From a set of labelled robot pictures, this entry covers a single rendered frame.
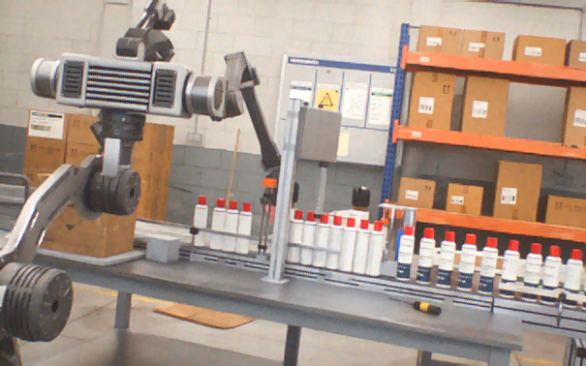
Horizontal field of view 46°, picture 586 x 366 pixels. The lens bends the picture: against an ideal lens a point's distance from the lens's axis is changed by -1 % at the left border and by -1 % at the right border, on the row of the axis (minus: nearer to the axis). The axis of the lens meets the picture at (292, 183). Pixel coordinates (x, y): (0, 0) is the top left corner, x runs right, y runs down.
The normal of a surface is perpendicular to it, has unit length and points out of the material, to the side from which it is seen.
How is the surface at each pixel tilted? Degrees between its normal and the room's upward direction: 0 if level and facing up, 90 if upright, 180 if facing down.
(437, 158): 90
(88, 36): 90
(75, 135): 90
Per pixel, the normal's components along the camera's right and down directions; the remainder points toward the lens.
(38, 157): -0.08, 0.04
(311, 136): 0.60, 0.11
